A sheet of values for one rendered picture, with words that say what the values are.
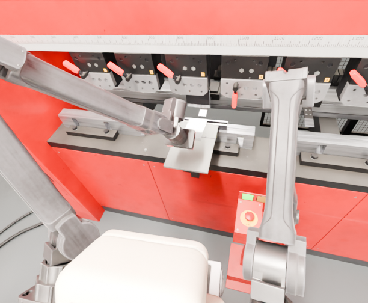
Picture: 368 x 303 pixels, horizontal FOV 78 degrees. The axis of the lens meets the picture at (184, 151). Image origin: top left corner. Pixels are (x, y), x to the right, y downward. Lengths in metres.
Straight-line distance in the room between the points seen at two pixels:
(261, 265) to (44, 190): 0.43
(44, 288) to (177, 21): 0.76
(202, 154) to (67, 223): 0.58
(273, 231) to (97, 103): 0.45
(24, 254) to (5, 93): 1.37
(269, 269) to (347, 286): 1.48
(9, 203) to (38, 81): 2.20
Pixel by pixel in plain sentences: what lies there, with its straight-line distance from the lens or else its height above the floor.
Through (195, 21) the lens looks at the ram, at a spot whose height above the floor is 1.44.
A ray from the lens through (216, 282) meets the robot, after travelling 0.68.
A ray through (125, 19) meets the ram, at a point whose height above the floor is 1.45.
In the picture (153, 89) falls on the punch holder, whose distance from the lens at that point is 0.96.
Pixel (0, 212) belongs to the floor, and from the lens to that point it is 2.67.
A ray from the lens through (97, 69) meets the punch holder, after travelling 1.03.
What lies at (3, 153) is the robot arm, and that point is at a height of 1.45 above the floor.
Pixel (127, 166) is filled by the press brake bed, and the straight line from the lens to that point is 1.28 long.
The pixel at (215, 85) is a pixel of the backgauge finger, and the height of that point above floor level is 1.03.
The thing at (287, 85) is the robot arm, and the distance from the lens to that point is 0.49.
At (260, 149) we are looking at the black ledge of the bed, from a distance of 1.12.
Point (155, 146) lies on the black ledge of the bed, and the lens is 1.15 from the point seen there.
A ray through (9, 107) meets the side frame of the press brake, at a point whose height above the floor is 1.14.
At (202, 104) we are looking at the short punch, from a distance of 0.98.
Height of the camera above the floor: 1.71
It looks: 49 degrees down
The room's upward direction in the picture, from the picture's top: 9 degrees counter-clockwise
